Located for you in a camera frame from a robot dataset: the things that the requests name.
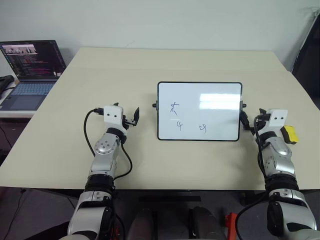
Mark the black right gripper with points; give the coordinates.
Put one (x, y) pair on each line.
(262, 119)

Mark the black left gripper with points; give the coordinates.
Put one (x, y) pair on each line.
(130, 122)

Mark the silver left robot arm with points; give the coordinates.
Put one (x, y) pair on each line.
(105, 147)

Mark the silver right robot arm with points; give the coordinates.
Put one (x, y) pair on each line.
(280, 160)

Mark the yellow and black eraser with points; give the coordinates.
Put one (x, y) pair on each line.
(292, 133)

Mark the black-framed small whiteboard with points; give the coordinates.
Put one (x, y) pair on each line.
(200, 112)

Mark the black fabric stand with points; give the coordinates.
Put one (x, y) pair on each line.
(308, 62)

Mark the open grey laptop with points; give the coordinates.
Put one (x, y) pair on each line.
(27, 75)

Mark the orange plastic part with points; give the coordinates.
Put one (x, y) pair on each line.
(231, 225)

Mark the dark rounded shape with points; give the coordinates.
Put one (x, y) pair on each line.
(203, 223)

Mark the black bag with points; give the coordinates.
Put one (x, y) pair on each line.
(6, 83)

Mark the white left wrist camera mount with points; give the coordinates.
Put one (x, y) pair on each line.
(113, 116)

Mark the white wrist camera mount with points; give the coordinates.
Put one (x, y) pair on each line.
(113, 116)
(278, 117)

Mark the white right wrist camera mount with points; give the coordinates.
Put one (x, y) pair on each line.
(278, 117)

